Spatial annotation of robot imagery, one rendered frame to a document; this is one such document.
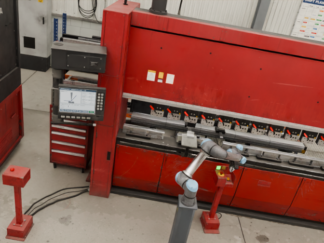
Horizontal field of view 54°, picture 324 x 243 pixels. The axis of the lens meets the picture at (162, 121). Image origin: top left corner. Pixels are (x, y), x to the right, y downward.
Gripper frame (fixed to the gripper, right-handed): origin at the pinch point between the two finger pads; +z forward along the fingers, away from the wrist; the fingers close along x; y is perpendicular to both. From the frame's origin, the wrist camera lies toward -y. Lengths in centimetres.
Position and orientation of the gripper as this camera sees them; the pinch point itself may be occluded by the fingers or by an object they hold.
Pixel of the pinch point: (231, 171)
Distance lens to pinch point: 369.8
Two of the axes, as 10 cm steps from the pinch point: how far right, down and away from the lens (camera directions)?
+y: -1.1, -5.5, 8.3
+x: -9.8, -0.9, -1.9
